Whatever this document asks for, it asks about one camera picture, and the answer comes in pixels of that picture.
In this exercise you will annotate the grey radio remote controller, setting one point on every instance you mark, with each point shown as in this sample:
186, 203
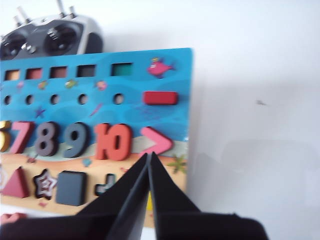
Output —
60, 37

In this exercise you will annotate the red minus sign block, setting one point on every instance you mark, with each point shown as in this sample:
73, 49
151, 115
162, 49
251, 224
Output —
160, 98

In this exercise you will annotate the dark blue number nine block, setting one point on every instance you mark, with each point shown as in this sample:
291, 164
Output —
76, 140

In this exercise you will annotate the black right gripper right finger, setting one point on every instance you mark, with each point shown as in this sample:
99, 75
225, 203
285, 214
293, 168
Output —
167, 197

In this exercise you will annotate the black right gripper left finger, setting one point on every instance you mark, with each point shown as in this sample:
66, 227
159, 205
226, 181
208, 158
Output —
130, 200

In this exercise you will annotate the orange number zero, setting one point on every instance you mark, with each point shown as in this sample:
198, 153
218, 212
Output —
113, 142

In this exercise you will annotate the red number seven block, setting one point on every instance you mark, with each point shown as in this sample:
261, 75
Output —
21, 135

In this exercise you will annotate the yellow division sign block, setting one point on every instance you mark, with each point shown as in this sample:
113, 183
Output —
149, 201

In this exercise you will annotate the pink greater-than sign block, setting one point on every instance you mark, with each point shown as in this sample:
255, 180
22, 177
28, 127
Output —
161, 142

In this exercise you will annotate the brown number eight block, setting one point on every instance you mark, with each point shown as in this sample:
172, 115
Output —
47, 138

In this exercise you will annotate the dark blue square block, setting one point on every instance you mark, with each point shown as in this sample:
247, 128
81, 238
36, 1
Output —
70, 188

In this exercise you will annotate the colourful wooden puzzle board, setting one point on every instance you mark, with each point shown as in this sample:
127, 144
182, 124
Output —
125, 112

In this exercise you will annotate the yellow number six block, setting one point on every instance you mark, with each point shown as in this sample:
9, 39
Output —
3, 136

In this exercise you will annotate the red triangle block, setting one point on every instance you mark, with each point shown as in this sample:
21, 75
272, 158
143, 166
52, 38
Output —
15, 186

